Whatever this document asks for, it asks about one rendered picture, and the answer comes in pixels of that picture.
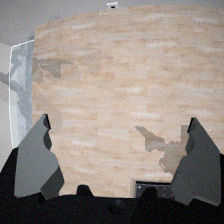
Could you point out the black perforated breadboard plate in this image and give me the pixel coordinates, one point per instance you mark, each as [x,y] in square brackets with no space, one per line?
[163,189]

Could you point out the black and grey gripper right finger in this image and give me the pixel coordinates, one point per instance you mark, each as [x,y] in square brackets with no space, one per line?
[199,179]

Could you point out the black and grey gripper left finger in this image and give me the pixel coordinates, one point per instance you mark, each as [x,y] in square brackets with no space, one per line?
[30,175]

